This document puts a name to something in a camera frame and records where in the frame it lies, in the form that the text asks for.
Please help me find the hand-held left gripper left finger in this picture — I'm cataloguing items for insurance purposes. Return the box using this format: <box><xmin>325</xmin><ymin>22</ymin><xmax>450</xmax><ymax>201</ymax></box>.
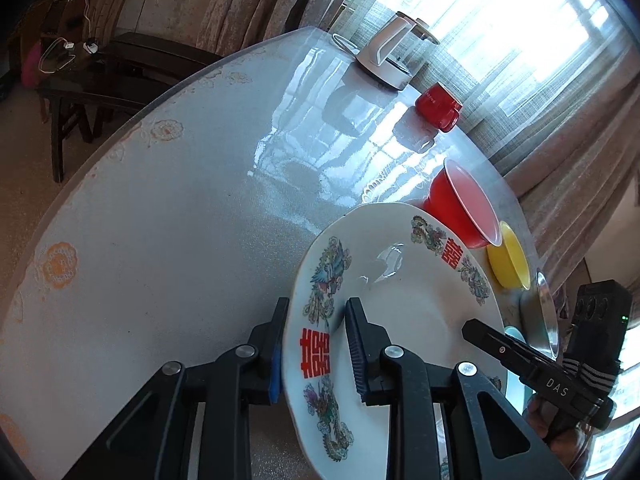
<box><xmin>65</xmin><ymin>297</ymin><xmax>291</xmax><ymax>480</ymax></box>

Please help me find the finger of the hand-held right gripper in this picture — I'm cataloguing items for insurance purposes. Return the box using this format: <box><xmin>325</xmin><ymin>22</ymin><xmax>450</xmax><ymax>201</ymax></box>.
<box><xmin>461</xmin><ymin>318</ymin><xmax>616</xmax><ymax>429</ymax></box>

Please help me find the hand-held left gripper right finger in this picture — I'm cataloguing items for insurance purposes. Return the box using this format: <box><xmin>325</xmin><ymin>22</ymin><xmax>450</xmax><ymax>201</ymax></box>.
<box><xmin>344</xmin><ymin>296</ymin><xmax>576</xmax><ymax>480</ymax></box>

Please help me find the teal plate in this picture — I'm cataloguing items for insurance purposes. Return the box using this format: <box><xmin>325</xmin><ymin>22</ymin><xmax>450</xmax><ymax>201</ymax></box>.
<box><xmin>503</xmin><ymin>325</ymin><xmax>527</xmax><ymax>413</ymax></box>

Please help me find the stainless steel basin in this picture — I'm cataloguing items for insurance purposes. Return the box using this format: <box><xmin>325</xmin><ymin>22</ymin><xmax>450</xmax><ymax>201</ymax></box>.
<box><xmin>519</xmin><ymin>270</ymin><xmax>560</xmax><ymax>357</ymax></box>

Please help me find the white dragon print plate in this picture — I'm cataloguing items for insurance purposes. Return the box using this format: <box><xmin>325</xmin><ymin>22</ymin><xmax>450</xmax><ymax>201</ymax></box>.
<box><xmin>281</xmin><ymin>203</ymin><xmax>508</xmax><ymax>480</ymax></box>

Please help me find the yellow bowl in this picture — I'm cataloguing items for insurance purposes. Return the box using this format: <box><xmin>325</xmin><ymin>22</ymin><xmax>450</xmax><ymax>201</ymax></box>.
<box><xmin>487</xmin><ymin>221</ymin><xmax>532</xmax><ymax>291</ymax></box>

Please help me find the red bowl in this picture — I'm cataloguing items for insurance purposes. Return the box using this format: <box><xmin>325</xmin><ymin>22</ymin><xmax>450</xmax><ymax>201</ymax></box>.
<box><xmin>422</xmin><ymin>158</ymin><xmax>502</xmax><ymax>250</ymax></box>

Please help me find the person's right hand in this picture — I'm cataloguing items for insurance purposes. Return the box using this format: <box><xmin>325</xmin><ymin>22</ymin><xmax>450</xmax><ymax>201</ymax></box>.
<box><xmin>522</xmin><ymin>394</ymin><xmax>592</xmax><ymax>480</ymax></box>

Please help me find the beige patterned curtain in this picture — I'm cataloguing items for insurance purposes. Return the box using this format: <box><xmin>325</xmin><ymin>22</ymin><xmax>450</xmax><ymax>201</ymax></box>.
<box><xmin>195</xmin><ymin>0</ymin><xmax>376</xmax><ymax>57</ymax></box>
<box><xmin>487</xmin><ymin>50</ymin><xmax>640</xmax><ymax>291</ymax></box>

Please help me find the lace floral tablecloth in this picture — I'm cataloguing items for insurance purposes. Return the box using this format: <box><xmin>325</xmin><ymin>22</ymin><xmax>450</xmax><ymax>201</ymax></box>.
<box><xmin>0</xmin><ymin>27</ymin><xmax>538</xmax><ymax>480</ymax></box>

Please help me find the red mug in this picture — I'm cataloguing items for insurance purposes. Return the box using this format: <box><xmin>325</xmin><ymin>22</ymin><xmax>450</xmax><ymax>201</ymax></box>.
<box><xmin>415</xmin><ymin>82</ymin><xmax>463</xmax><ymax>133</ymax></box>

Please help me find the white glass electric kettle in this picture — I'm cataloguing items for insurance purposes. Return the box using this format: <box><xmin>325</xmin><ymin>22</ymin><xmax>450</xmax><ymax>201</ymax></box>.
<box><xmin>332</xmin><ymin>11</ymin><xmax>441</xmax><ymax>92</ymax></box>

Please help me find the sheer white curtain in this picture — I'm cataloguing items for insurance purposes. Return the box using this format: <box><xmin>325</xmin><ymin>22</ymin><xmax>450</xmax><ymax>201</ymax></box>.
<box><xmin>325</xmin><ymin>0</ymin><xmax>636</xmax><ymax>161</ymax></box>

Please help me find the dark wooden bench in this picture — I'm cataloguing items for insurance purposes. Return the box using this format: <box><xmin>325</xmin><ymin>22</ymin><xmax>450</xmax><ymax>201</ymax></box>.
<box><xmin>37</xmin><ymin>32</ymin><xmax>224</xmax><ymax>184</ymax></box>

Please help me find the white charger cable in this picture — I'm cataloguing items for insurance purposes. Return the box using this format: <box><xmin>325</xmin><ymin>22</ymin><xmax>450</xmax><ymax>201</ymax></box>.
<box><xmin>39</xmin><ymin>0</ymin><xmax>102</xmax><ymax>74</ymax></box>

